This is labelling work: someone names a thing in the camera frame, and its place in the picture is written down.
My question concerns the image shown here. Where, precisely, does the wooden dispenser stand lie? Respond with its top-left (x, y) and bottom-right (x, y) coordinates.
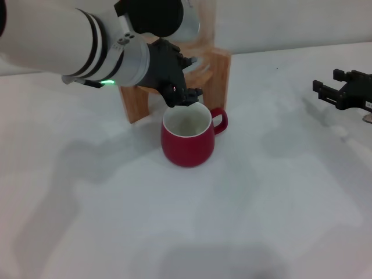
top-left (118, 46), bottom-right (233, 124)

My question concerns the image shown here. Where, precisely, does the red cup white inside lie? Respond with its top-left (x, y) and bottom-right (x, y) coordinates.
top-left (160, 102), bottom-right (230, 169)

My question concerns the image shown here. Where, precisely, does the glass water dispenser jar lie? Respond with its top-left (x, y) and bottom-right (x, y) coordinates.
top-left (180, 0), bottom-right (217, 73)

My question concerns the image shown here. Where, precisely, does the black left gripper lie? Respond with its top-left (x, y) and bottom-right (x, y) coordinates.
top-left (135, 38), bottom-right (203, 109)

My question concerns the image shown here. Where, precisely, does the thin black left gripper cable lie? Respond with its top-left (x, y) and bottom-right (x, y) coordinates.
top-left (61, 75), bottom-right (103, 89)

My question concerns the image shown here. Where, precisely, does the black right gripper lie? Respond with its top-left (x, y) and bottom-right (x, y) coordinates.
top-left (312, 68), bottom-right (372, 111)

